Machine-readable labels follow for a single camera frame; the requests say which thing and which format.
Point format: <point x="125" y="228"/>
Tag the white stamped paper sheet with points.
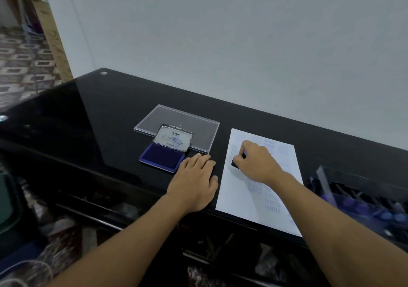
<point x="237" y="200"/>

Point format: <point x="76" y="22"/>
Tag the silver round desk cap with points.
<point x="104" y="72"/>

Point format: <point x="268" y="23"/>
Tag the person's left middle finger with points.
<point x="203" y="161"/>

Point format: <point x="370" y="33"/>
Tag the person's left thumb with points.
<point x="213" y="186"/>

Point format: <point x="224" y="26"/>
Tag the person's left forearm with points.
<point x="127" y="242"/>

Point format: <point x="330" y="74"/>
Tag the blue ink pad with lid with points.
<point x="159" y="157"/>

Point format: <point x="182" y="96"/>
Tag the person's right forearm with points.
<point x="334" y="232"/>

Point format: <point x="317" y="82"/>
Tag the group of purple-topped stamps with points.
<point x="379" y="212"/>

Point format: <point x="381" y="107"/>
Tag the wooden door frame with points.
<point x="52" y="38"/>

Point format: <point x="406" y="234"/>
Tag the clear plastic storage box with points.
<point x="357" y="181"/>

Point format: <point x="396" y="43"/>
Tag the person's right hand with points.
<point x="259" y="164"/>

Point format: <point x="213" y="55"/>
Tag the person's left hand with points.
<point x="191" y="188"/>

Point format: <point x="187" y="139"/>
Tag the person's right thumb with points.
<point x="239" y="162"/>

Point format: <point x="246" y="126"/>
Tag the black and blue rubber stamp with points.
<point x="235" y="164"/>

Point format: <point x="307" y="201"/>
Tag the person's left little finger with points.
<point x="183" y="165"/>

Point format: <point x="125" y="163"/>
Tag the clear plastic box lid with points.
<point x="191" y="121"/>

